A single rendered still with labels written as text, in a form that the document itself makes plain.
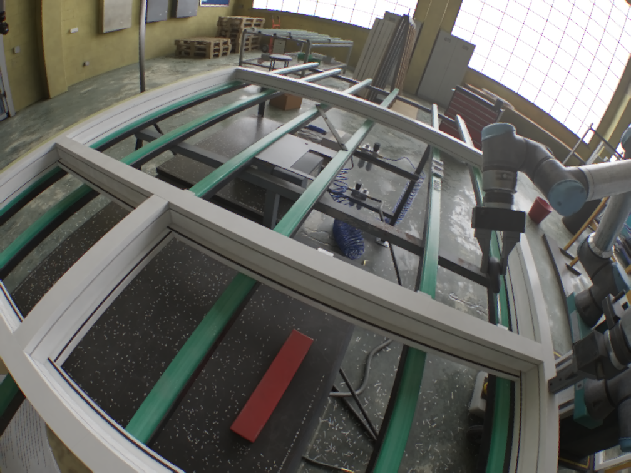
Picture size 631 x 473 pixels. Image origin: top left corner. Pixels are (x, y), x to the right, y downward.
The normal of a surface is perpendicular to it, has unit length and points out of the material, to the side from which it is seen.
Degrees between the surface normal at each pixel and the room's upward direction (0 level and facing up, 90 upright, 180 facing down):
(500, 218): 56
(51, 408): 0
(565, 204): 93
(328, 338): 0
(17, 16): 90
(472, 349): 90
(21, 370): 0
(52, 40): 90
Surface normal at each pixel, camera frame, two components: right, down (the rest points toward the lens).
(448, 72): -0.37, 0.60
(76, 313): 0.91, 0.39
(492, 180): -0.84, -0.04
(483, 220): -0.38, 0.01
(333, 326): 0.21, -0.69
